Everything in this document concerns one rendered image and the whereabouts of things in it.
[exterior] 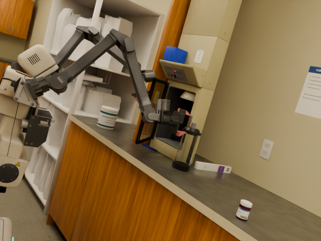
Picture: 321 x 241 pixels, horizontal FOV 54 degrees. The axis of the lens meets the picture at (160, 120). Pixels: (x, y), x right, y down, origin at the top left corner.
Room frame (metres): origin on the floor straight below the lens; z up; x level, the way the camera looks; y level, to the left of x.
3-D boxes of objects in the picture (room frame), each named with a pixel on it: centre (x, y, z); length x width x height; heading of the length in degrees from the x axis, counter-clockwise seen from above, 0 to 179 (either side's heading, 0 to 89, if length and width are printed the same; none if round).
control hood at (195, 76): (1.93, -0.03, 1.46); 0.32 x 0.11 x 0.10; 40
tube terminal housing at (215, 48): (2.05, -0.17, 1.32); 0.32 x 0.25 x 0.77; 40
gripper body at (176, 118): (1.63, -0.06, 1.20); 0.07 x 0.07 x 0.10; 40
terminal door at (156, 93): (1.92, 0.06, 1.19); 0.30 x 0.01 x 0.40; 166
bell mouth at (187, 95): (2.01, -0.17, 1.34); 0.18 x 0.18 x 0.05
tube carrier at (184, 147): (1.73, -0.18, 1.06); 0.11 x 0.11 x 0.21
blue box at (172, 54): (2.00, 0.02, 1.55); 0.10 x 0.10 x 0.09; 40
